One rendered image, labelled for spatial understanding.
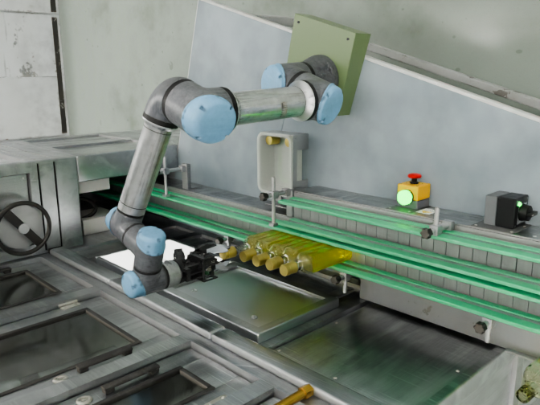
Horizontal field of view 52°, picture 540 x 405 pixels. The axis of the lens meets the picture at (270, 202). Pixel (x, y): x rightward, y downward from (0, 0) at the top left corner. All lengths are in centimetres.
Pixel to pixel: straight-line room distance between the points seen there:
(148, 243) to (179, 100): 37
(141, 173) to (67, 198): 92
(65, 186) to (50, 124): 297
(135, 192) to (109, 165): 94
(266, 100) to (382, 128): 48
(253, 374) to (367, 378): 27
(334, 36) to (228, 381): 107
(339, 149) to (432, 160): 35
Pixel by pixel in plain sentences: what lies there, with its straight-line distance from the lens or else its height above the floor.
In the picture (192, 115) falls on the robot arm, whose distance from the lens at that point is 131.
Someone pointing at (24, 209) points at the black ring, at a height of 147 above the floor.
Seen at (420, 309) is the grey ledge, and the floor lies 88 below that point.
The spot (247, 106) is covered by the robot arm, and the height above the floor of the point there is 128.
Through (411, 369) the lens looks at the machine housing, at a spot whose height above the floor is 113.
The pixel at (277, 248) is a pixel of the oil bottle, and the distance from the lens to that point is 171.
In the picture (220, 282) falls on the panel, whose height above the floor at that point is 114.
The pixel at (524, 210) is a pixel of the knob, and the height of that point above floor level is 81.
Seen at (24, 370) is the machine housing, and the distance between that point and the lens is 158.
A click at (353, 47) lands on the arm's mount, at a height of 82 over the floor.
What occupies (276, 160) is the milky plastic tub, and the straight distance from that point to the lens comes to 210.
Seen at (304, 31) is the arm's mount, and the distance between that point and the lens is 191.
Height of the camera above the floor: 223
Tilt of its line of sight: 43 degrees down
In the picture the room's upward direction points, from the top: 103 degrees counter-clockwise
